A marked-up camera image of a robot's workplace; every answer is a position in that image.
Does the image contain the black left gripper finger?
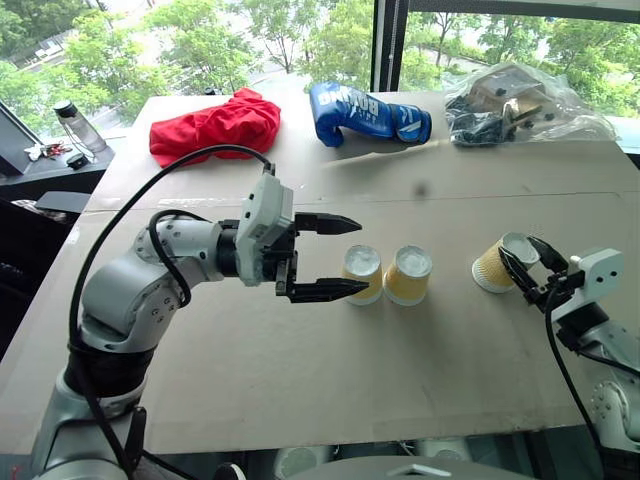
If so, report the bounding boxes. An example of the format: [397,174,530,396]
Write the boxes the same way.
[294,211,364,237]
[287,278,371,305]

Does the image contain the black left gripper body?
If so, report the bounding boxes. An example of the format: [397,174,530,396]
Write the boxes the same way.
[258,213,301,302]

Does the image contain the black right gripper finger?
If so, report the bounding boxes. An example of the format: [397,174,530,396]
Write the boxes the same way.
[527,236,571,276]
[499,247,537,297]

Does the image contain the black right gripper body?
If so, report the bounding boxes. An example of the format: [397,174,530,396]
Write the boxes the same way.
[522,271,584,314]

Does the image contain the yellow paper cup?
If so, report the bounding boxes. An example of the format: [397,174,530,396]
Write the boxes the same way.
[471,231,542,295]
[341,244,384,307]
[382,244,434,308]

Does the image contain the blue boxing glove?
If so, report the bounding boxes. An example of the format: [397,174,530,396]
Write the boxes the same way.
[308,81,433,148]

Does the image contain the red cloth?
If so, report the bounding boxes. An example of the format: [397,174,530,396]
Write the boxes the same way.
[149,87,283,169]

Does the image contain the clear plastic bag of parts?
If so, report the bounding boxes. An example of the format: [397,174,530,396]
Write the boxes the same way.
[443,61,619,149]

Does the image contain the white round shape under table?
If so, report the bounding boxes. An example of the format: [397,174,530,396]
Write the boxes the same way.
[415,436,474,463]
[273,444,332,479]

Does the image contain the grey rounded robot body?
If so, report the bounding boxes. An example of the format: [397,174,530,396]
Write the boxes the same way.
[288,454,537,480]

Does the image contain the black rounded knob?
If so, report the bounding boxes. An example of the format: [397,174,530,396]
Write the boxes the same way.
[213,461,247,480]

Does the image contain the clear water bottle black cap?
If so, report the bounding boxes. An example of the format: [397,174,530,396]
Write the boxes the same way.
[52,99,109,154]

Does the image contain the dark side desk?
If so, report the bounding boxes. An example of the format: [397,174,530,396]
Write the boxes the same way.
[0,134,117,202]

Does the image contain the dark chair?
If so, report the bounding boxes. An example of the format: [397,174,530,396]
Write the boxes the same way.
[0,190,92,356]

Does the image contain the red and white small items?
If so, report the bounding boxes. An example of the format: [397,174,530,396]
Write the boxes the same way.
[23,141,67,162]

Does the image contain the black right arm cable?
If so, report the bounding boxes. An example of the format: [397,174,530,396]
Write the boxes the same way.
[544,279,604,444]

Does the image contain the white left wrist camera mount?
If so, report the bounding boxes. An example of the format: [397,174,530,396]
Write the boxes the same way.
[234,172,297,288]

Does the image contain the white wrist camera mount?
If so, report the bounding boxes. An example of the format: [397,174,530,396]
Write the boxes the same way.
[234,172,297,288]
[568,247,626,307]

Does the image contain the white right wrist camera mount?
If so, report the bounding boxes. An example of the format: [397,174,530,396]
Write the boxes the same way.
[568,247,626,307]

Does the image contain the short black left arm cable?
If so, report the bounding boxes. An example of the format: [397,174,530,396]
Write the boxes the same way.
[148,209,211,309]

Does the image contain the black window frame post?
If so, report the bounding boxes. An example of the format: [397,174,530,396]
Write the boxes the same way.
[371,0,412,94]

